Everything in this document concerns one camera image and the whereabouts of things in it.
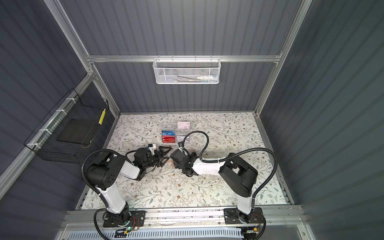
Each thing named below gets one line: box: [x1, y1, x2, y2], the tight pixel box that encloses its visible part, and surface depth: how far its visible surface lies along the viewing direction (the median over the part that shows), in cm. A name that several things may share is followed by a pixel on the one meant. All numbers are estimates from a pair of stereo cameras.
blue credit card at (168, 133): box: [161, 130, 176, 136], surface depth 104 cm
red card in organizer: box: [162, 135, 176, 143], surface depth 104 cm
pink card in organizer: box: [177, 121, 190, 130], surface depth 104 cm
